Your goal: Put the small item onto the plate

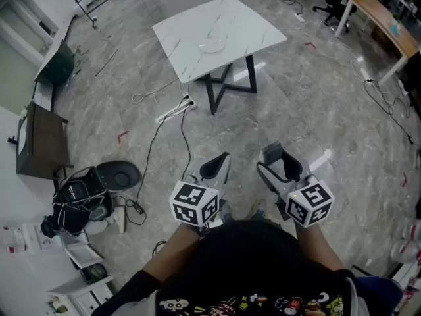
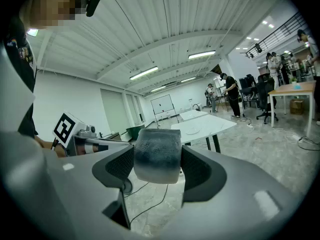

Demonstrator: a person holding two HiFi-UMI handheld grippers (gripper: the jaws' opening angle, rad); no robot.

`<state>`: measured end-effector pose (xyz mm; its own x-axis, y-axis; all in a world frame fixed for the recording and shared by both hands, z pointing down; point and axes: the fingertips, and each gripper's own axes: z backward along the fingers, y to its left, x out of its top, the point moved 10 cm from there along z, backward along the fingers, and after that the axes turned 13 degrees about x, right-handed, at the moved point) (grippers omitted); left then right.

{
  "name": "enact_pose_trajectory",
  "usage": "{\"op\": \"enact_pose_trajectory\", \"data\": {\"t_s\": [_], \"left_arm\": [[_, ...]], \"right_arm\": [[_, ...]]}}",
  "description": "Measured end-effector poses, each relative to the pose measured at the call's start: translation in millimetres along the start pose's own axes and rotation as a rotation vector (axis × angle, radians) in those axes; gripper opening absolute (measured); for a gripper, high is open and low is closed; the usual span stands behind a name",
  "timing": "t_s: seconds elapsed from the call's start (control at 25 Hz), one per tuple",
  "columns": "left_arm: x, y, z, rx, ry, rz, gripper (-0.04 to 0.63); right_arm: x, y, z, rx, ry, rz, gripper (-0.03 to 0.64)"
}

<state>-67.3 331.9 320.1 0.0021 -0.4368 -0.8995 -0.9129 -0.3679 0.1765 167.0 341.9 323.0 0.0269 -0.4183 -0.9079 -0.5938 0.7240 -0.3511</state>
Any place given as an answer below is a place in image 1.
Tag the black power adapter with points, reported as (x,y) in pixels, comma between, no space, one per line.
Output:
(136,206)

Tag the white drawer unit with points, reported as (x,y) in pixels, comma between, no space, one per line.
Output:
(79,295)

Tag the dark green round bin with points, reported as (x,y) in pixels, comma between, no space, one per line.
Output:
(59,66)

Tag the wooden desk with white legs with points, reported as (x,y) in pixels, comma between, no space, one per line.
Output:
(381,18)

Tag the person's shoe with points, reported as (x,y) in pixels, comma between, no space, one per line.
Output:
(260,207)
(227,214)

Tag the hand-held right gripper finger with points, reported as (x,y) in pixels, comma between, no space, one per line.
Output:
(296,166)
(273,181)

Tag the person's right forearm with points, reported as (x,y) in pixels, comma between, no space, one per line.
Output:
(315,245)

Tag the person's black printed shirt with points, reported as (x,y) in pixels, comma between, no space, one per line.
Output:
(250,265)

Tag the thin black rod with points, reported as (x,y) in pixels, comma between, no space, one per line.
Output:
(107,63)

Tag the person's right shoe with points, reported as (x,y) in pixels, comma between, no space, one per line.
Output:
(260,207)

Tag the person's left shoe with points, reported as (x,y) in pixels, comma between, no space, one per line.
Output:
(227,214)

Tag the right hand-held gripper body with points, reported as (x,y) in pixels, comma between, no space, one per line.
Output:
(310,202)

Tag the clear water bottle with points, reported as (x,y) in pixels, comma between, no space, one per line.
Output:
(412,232)
(404,252)

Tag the white marble table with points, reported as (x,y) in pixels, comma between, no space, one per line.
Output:
(197,28)

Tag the white open box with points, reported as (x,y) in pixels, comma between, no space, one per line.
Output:
(82,254)

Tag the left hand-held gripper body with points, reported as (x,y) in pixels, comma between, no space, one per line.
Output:
(194,199)

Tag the clear glass plate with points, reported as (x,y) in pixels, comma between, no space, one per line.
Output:
(212,46)

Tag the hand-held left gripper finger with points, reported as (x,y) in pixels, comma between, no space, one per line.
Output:
(225,173)
(204,171)

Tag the white power strip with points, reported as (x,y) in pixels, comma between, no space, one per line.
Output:
(299,17)
(184,105)
(365,74)

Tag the brown wooden cabinet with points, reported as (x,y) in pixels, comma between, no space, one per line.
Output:
(42,143)

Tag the black backpack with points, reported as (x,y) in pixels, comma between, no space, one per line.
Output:
(79,202)

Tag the person's left forearm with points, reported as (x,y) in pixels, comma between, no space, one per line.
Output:
(171,252)

